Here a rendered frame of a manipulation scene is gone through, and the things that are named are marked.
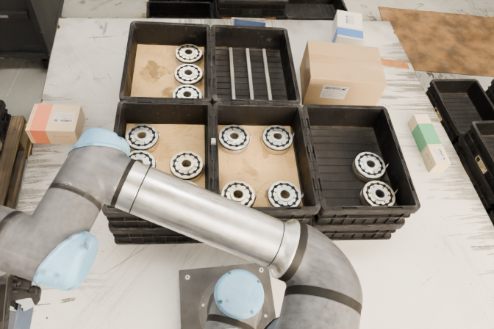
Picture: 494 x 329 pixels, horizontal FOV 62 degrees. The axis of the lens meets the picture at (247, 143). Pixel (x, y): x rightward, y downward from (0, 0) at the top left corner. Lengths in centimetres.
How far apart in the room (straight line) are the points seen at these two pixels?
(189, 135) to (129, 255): 43
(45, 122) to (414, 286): 133
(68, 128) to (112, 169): 95
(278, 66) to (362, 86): 34
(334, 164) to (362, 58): 53
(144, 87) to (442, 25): 280
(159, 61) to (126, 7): 172
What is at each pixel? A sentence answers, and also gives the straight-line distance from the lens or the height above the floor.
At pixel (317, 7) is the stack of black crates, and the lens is 284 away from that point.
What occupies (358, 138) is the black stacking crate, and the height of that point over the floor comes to 83.
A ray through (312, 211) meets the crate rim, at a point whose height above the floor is 93.
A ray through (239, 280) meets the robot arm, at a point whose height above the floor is 97.
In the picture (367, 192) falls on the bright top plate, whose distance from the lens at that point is 136.
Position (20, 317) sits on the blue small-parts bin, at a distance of 90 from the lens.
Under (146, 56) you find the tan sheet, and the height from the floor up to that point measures 83.
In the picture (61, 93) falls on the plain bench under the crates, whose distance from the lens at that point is 177.
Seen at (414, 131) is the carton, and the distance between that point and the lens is 178.
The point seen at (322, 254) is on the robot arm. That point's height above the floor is 137.
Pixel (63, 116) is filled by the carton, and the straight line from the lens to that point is 158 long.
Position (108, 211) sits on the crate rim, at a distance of 116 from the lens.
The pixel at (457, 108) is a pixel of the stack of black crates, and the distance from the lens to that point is 271.
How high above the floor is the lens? 194
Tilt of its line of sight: 53 degrees down
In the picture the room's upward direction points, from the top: 10 degrees clockwise
